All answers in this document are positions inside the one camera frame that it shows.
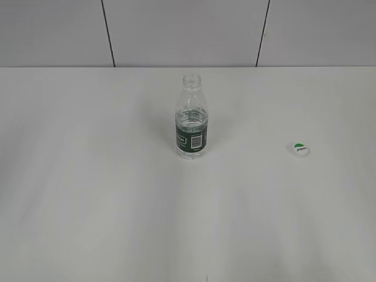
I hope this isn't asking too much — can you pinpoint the clear cestbon water bottle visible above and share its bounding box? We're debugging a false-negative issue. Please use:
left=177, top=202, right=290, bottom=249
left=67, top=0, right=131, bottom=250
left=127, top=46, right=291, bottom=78
left=174, top=75, right=209, bottom=159

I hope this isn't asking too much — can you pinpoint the white green bottle cap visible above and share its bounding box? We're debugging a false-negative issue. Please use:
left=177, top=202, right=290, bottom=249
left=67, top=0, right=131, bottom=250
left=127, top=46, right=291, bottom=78
left=286, top=143, right=311, bottom=158

